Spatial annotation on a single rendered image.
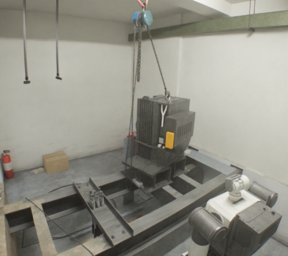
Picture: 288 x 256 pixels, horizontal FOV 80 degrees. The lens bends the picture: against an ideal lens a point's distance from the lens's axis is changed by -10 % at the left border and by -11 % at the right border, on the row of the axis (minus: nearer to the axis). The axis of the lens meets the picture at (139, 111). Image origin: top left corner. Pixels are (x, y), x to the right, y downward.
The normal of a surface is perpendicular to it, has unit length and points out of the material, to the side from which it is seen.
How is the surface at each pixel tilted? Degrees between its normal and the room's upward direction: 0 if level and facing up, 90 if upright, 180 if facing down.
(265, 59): 90
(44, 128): 90
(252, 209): 0
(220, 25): 90
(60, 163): 90
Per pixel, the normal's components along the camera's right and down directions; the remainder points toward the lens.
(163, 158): -0.64, 0.16
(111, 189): 0.58, 0.21
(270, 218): 0.04, -0.97
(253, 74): -0.81, 0.11
